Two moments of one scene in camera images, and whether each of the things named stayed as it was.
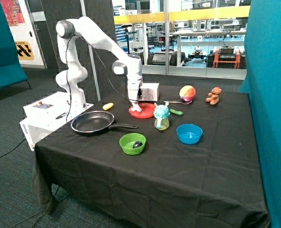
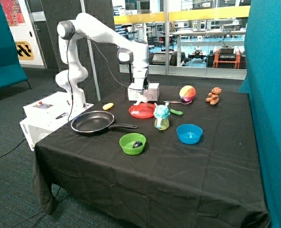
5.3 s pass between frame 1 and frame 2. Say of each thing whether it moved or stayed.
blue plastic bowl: stayed
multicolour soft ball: stayed
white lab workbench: stayed
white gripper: moved
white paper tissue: moved
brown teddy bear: stayed
